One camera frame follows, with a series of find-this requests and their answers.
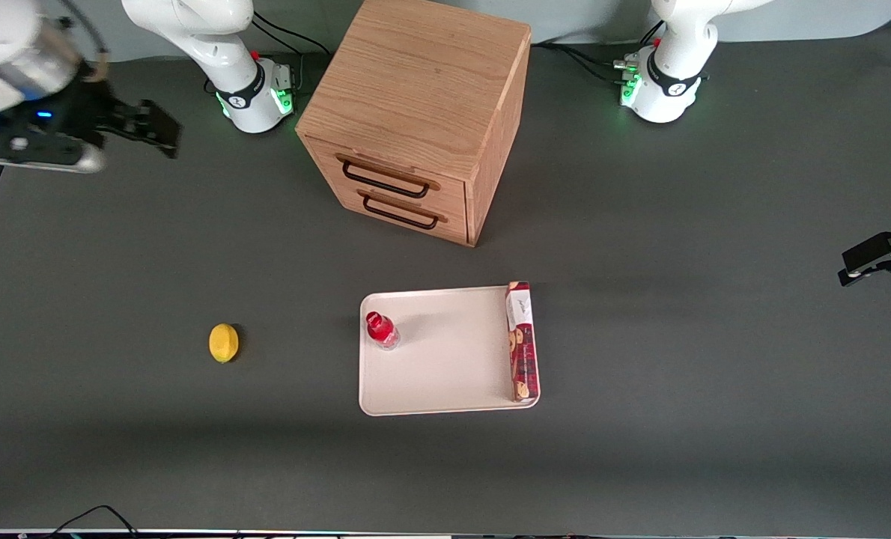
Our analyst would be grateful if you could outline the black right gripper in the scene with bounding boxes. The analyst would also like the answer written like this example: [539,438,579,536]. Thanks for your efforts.
[0,73,184,159]

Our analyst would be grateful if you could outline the red coke bottle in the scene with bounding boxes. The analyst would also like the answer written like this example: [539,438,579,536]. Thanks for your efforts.
[365,311,402,352]

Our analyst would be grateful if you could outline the white plastic tray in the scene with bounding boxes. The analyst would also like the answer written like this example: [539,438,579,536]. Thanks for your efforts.
[358,284,541,417]

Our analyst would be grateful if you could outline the yellow lemon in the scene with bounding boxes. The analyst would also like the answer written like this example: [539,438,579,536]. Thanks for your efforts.
[208,323,241,365]

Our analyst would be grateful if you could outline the wooden drawer cabinet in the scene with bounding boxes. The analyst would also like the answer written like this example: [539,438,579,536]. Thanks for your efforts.
[295,0,532,249]

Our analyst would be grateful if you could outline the dark grey table mat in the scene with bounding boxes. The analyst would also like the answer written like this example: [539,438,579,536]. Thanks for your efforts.
[0,26,891,535]

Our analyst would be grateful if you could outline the red cookie box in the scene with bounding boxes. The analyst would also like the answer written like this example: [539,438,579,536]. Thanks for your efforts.
[505,281,541,404]

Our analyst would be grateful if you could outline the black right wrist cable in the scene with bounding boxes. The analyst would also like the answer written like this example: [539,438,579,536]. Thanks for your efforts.
[55,0,111,85]

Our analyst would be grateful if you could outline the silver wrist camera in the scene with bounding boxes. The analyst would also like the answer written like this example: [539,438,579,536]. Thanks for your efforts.
[0,135,107,174]

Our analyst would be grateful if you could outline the black cables at right arm base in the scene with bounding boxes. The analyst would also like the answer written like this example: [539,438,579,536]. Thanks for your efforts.
[249,13,334,83]

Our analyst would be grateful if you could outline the black cables at arm base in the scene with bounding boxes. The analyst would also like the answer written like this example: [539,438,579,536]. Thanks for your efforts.
[249,13,334,83]
[532,21,665,85]

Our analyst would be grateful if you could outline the black wire drawer handle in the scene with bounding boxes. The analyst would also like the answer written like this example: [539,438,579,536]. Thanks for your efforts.
[361,195,441,231]
[341,159,431,200]

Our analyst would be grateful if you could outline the thin black table edge cable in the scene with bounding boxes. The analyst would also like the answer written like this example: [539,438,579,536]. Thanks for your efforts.
[37,505,141,539]

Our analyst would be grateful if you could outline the black cables at left arm base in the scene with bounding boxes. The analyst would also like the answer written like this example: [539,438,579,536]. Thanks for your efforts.
[532,21,665,85]

